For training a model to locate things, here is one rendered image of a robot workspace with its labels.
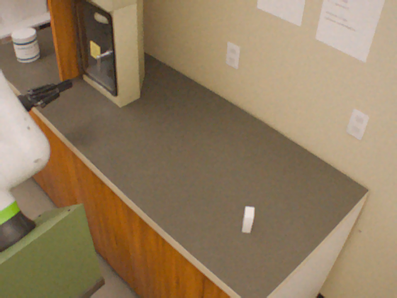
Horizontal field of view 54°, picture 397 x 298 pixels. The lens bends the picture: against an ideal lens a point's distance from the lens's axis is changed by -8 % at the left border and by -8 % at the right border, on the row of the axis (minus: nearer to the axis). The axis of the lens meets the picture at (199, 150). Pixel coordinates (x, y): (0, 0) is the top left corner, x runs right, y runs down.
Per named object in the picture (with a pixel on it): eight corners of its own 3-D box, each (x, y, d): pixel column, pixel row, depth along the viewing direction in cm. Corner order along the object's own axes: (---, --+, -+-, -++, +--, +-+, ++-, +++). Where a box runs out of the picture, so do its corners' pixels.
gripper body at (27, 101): (21, 102, 147) (42, 93, 152) (12, 93, 151) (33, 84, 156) (25, 118, 152) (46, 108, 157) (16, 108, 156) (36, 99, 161)
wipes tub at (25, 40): (33, 49, 225) (29, 25, 215) (44, 57, 218) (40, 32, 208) (13, 57, 218) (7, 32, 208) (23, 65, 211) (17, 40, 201)
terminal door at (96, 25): (82, 72, 198) (73, -6, 172) (118, 98, 183) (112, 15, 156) (81, 72, 198) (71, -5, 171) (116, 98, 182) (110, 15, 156)
